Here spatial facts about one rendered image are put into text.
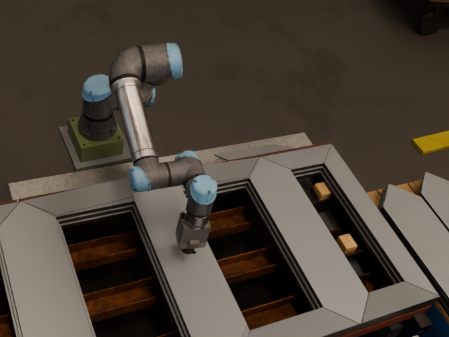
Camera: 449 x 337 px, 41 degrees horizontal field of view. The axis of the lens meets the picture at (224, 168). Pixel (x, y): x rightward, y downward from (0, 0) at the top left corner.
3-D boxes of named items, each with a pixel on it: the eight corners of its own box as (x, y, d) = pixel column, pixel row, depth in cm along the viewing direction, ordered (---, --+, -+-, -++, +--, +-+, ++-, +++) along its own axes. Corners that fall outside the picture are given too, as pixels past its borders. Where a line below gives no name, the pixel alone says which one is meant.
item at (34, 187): (323, 168, 268) (325, 164, 266) (19, 231, 214) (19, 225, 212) (302, 136, 279) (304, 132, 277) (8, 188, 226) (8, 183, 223)
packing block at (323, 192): (329, 198, 238) (333, 192, 235) (319, 201, 236) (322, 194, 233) (321, 187, 242) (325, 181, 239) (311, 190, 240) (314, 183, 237)
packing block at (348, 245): (354, 252, 222) (357, 245, 220) (343, 255, 220) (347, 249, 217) (345, 239, 226) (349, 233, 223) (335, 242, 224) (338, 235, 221)
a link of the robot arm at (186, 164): (163, 151, 178) (174, 179, 171) (199, 146, 182) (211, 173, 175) (160, 169, 183) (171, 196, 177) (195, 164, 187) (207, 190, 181)
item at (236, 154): (305, 166, 262) (308, 160, 259) (224, 182, 246) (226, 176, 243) (292, 146, 269) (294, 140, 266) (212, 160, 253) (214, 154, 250)
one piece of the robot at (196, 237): (185, 229, 174) (177, 261, 186) (215, 227, 177) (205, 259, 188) (180, 202, 180) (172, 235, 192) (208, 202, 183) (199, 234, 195)
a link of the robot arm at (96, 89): (79, 100, 235) (79, 73, 225) (113, 97, 240) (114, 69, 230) (85, 121, 228) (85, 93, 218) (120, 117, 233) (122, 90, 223)
